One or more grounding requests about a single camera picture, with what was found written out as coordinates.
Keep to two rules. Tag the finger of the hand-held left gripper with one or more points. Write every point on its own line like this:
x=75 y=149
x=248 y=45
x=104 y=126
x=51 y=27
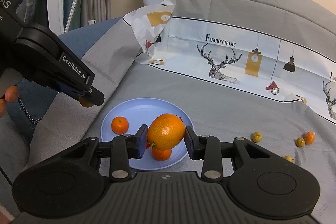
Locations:
x=95 y=98

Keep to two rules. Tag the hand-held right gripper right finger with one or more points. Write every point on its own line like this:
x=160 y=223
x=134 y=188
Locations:
x=190 y=145

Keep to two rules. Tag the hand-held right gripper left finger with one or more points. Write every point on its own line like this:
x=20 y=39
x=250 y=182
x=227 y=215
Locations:
x=141 y=142

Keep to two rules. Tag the small white clip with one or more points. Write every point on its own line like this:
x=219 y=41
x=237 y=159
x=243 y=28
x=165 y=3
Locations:
x=92 y=21

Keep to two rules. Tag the person's left hand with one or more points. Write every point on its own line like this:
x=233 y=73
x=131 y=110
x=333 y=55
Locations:
x=11 y=95

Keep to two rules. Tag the red cherry tomato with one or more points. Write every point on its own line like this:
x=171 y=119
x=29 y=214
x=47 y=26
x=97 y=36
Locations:
x=149 y=145

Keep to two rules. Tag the blue plate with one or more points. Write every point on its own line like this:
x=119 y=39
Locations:
x=136 y=113

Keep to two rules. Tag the printed deer pattern cloth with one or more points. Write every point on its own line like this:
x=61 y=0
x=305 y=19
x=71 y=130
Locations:
x=223 y=50

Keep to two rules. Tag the small yellow fruit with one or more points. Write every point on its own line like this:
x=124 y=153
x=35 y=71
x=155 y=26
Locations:
x=300 y=142
x=288 y=159
x=85 y=103
x=256 y=137

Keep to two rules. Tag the oval mandarin orange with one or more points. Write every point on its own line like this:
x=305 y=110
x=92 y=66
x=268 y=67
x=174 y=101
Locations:
x=165 y=130

